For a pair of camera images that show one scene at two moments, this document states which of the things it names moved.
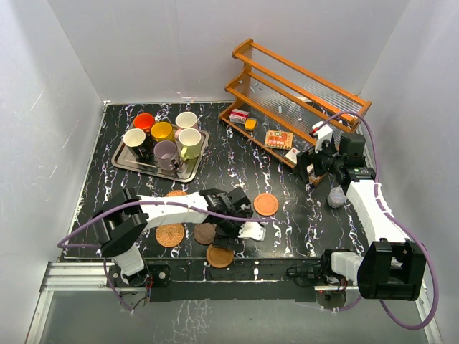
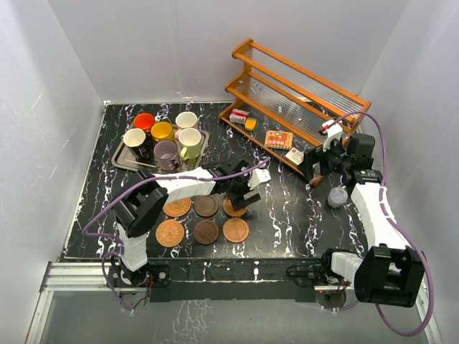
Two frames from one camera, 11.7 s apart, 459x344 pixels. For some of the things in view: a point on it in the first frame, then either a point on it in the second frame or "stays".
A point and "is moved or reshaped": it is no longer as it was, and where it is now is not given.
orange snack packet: x=278 y=139 stays
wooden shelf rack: x=280 y=104 stays
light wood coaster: x=266 y=204 is moved or reshaped
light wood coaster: x=218 y=256 is moved or reshaped
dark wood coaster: x=204 y=233 is moved or reshaped
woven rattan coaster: x=170 y=235 stays
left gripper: x=222 y=239 to x=241 y=203
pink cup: x=186 y=120 stays
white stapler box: x=292 y=155 stays
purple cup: x=166 y=154 stays
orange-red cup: x=145 y=121 stays
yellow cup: x=162 y=131 stays
